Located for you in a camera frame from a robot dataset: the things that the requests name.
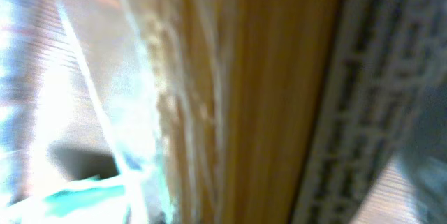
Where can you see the orange spaghetti packet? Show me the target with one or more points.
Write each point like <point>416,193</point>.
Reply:
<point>288,111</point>

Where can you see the teal wet wipes packet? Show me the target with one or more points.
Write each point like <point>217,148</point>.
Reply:
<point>125,198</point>

